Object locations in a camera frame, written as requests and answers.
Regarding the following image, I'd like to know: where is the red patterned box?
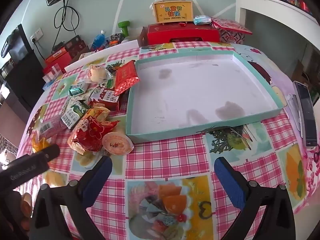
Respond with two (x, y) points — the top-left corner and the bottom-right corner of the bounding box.
(219, 29), (245, 43)
(211, 17), (253, 35)

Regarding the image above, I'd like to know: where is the black cabinet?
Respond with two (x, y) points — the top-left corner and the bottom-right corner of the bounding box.
(0, 49), (47, 113)

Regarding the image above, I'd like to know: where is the light blue wet wipes pack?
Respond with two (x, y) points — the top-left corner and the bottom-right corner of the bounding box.
(193, 15), (213, 26)

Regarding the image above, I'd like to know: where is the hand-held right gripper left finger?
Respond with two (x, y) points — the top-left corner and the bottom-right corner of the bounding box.
(31, 156), (113, 240)

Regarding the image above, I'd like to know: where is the pile of colourful toys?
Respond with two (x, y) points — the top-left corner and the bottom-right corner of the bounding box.
(107, 33), (124, 47)

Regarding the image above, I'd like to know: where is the person's left hand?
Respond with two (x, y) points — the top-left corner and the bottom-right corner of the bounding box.
(15, 192), (33, 233)

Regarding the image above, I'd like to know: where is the pink snack packet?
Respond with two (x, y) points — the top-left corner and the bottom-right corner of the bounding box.
(35, 115), (68, 140)

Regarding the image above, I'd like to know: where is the dark green biscuit packet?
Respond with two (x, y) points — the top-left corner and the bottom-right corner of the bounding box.
(69, 81), (90, 97)

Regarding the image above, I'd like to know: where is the white wall socket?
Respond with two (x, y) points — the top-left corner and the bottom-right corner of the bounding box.
(30, 28), (43, 42)

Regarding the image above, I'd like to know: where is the dark red box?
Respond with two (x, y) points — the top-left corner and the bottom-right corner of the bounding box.
(64, 35), (87, 58)

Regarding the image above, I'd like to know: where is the clear plastic box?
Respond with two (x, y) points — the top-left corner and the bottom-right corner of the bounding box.
(42, 64), (63, 83)

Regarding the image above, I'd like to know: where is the black appliance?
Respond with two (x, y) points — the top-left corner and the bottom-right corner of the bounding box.
(1, 24), (33, 63)

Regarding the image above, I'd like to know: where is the orange red box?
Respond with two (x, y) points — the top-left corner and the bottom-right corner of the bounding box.
(45, 47), (73, 67)

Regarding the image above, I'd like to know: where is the clear green-trimmed biscuit packet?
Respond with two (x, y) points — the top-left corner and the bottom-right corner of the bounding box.
(106, 60), (125, 77)

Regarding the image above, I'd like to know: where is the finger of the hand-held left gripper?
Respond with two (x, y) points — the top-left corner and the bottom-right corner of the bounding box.
(37, 144), (60, 164)

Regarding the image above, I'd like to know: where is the round bread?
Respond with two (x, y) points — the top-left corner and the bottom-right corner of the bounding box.
(86, 64), (110, 83)

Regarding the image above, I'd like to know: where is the orange cake roll packet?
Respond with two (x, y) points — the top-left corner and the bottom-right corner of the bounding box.
(82, 106), (110, 125)

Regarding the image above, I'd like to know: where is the yellow gift box with handle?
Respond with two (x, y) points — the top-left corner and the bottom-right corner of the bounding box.
(151, 0), (193, 25)

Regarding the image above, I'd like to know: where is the red foil snack packet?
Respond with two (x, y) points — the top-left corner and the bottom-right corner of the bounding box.
(114, 60), (140, 96)

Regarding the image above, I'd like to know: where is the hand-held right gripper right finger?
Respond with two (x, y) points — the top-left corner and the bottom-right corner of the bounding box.
(214, 156), (297, 240)

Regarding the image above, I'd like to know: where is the red white cow packet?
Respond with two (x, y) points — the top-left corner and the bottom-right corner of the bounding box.
(96, 87), (123, 112)

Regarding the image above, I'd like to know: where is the clear orange barcode packet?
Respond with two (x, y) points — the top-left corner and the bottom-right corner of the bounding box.
(31, 135), (54, 153)

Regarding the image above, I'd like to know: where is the shallow teal cardboard tray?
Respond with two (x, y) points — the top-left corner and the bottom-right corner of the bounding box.
(126, 50), (284, 144)

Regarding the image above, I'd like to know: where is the large red gift box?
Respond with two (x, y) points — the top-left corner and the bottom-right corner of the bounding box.
(139, 23), (220, 47)

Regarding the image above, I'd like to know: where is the black cable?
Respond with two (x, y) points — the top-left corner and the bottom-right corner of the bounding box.
(51, 0), (80, 52)

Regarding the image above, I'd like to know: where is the green dumbbell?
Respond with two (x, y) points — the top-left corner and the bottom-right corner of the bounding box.
(118, 20), (130, 39)

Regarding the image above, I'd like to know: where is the blue plastic bottle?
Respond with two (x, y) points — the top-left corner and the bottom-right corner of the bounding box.
(90, 30), (107, 52)

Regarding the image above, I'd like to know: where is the orange jelly cup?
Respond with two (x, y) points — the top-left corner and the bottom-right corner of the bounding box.
(102, 132), (134, 155)

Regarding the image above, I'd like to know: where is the green white biscuit packet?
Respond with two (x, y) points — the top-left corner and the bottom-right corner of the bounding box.
(61, 97), (90, 129)

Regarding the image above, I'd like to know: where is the red gold flower packet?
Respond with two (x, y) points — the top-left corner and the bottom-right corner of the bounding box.
(85, 116), (120, 152)

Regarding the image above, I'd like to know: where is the white snack packet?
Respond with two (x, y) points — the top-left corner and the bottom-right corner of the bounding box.
(85, 85), (105, 101)

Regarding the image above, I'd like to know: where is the white desk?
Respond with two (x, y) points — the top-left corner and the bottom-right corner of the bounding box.
(235, 0), (320, 85)

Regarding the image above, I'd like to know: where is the pink plaid picture tablecloth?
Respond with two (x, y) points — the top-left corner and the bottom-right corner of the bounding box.
(17, 41), (320, 240)

